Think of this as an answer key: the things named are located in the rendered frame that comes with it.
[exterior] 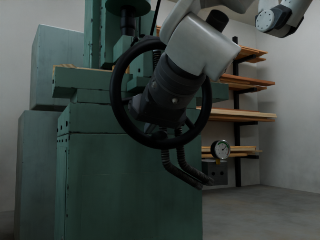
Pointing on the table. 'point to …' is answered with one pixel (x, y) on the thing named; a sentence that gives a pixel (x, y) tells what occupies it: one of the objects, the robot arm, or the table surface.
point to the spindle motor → (110, 5)
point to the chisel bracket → (122, 47)
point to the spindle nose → (127, 20)
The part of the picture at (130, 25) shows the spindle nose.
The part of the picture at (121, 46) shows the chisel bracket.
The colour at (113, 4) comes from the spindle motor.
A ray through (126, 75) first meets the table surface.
